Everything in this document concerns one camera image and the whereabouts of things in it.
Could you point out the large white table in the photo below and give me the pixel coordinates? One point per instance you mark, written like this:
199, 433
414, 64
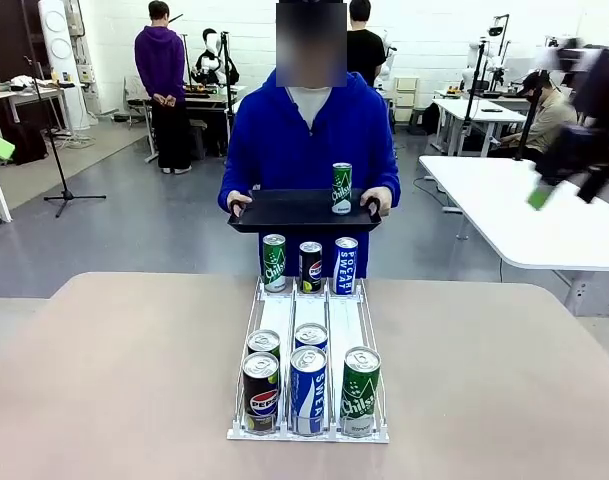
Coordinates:
509, 210

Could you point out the person's right hand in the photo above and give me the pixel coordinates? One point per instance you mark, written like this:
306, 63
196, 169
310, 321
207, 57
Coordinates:
236, 199

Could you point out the green Chilsung can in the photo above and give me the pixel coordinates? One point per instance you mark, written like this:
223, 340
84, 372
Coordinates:
275, 265
342, 190
360, 395

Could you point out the person in black t-shirt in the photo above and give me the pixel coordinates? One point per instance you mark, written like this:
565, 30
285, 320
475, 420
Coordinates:
366, 50

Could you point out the black bag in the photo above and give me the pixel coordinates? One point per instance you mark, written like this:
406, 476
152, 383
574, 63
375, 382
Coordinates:
29, 142

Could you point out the person in blue hoodie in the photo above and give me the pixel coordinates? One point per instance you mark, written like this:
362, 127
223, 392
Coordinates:
284, 145

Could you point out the black serving tray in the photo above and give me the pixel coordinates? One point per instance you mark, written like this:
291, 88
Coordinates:
294, 210

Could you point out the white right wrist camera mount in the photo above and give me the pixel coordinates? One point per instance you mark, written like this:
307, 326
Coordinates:
549, 56

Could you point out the person in purple hoodie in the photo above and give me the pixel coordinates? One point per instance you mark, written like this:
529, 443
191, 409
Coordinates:
161, 60

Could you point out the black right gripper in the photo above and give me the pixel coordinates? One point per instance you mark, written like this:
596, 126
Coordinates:
604, 85

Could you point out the white chair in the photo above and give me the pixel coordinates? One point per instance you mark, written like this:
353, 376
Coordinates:
134, 92

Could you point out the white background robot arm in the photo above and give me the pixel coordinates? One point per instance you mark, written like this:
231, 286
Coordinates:
388, 60
211, 40

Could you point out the black microphone stand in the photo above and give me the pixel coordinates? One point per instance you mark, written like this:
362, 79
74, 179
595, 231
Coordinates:
54, 145

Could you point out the left forearm blue sleeve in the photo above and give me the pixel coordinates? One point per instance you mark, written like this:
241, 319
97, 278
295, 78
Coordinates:
389, 182

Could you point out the black tripod pole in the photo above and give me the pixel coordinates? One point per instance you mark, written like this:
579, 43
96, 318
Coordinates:
225, 60

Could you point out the person's left hand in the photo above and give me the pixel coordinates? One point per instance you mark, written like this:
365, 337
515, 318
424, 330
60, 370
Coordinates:
384, 196

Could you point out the black camera tripod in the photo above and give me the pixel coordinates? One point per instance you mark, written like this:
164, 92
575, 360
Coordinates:
528, 130

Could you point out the black Pepsi can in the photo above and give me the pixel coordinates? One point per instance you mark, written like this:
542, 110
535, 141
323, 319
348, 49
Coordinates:
260, 395
311, 270

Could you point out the right forearm blue sleeve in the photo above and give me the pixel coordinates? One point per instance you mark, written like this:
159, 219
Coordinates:
231, 185

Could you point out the white cluttered side table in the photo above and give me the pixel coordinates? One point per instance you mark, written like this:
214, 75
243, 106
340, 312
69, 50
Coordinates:
34, 93

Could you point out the white drawer cabinet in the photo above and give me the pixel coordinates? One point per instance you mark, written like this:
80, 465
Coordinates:
406, 92

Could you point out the green can second row left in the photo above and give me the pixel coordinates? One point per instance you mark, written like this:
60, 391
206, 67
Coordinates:
264, 342

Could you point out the black light stand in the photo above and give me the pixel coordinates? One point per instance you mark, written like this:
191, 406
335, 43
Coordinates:
476, 85

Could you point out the blue Pocari Sweat can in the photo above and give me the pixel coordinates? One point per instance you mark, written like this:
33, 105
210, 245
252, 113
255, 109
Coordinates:
309, 395
346, 267
311, 336

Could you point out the white workbench desk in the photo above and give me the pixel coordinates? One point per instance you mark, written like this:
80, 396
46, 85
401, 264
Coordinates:
206, 100

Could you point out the white can dispenser rack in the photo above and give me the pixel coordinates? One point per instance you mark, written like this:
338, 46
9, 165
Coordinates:
344, 320

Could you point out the white tower air conditioner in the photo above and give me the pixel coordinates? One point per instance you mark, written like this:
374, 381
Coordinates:
59, 50

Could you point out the white office desk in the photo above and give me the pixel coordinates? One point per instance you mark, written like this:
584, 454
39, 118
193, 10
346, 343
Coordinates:
476, 110

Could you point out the seated person beige jacket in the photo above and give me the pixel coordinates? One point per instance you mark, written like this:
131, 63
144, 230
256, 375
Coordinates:
549, 115

